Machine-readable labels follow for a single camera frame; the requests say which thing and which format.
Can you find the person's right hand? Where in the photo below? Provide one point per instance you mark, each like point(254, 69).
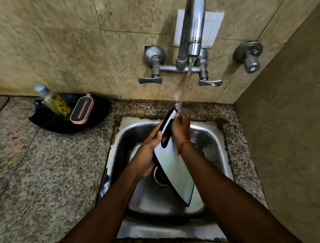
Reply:
point(180, 130)

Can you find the person's left hand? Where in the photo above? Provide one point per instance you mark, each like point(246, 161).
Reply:
point(143, 158)

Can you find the person's left thumb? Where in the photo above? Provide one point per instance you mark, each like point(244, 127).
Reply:
point(155, 144)

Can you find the person's right fingers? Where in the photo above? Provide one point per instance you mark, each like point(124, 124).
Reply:
point(178, 119)

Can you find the white black-rimmed cutting board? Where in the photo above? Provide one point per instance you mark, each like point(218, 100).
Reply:
point(172, 162)

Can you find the person's left forearm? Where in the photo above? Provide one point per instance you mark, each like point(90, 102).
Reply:
point(107, 209)

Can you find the person's right forearm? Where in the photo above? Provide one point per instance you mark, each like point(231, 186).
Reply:
point(231, 197)

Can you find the orange thread wrist band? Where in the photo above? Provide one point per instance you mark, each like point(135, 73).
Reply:
point(182, 146)

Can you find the sink drain strainer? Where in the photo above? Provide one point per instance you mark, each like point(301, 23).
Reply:
point(160, 177)

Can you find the stainless steel sink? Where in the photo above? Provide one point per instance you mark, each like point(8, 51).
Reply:
point(162, 180)

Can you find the pink black scrubber holder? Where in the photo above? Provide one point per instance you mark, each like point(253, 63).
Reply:
point(82, 109)

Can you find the black plastic tray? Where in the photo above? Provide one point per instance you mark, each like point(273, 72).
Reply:
point(57, 117)

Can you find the clear dish soap bottle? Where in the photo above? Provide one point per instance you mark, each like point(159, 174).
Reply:
point(52, 101)

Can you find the chrome wall mixer faucet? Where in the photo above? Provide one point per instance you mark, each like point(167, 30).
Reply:
point(188, 45)

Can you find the chrome wall valve knob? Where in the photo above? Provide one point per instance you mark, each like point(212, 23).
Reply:
point(249, 55)

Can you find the white wall plate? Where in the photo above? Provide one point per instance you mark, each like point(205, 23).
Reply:
point(212, 27)

